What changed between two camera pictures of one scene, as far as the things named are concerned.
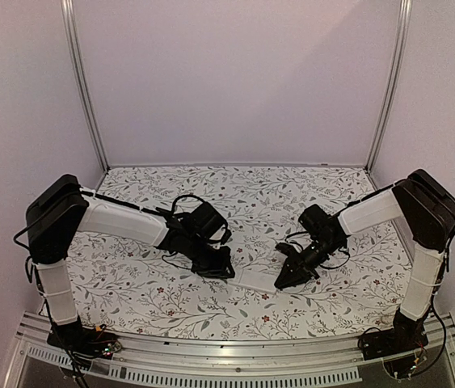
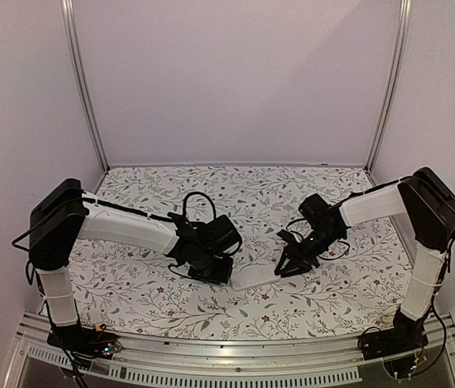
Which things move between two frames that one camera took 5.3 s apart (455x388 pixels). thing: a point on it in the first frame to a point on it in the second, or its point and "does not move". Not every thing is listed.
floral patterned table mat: (131, 288) does not move
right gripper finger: (288, 278) to (286, 262)
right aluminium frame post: (404, 15) does not move
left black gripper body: (204, 262) does not move
